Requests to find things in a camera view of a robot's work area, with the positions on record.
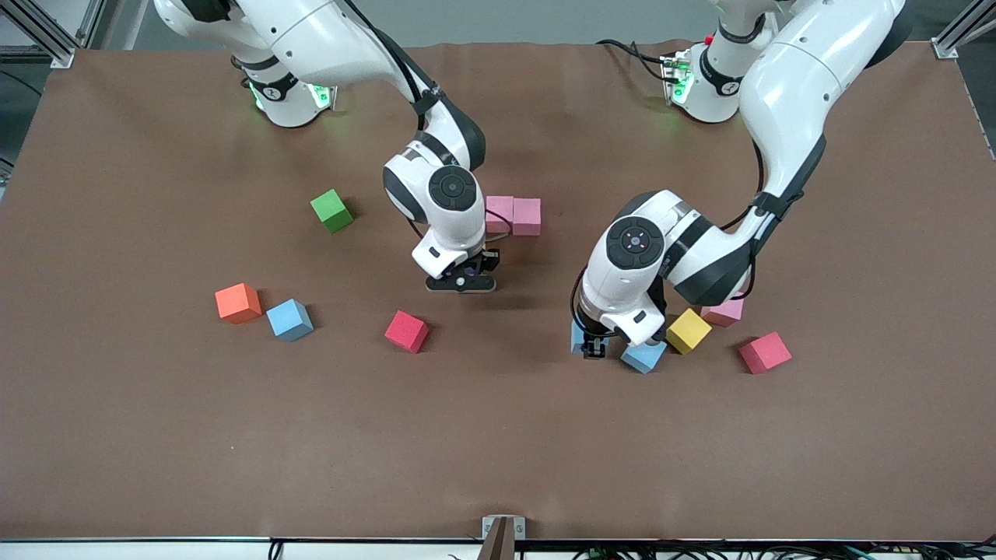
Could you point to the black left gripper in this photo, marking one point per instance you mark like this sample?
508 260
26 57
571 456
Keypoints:
593 344

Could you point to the pink foam cube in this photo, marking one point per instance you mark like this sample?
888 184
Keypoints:
502 210
727 315
527 216

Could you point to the yellow foam cube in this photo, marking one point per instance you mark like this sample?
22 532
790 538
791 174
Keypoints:
686 331

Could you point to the red foam cube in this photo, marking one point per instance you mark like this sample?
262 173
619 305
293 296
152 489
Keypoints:
764 352
406 332

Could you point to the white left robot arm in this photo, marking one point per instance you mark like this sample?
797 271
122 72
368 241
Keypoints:
794 70

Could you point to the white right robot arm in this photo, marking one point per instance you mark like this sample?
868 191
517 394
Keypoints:
327 39

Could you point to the brown table mat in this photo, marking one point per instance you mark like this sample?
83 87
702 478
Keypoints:
498 435

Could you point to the green foam cube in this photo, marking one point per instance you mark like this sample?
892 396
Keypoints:
331 211

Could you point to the metal connector box green light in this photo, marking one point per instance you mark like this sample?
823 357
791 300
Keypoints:
323 95
675 78

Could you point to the orange foam cube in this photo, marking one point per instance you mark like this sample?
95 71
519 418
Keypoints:
237 303

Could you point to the grey metal camera bracket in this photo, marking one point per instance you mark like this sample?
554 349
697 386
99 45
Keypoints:
502 537

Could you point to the aluminium frame profile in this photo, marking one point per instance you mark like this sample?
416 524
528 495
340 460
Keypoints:
61 54
945 48

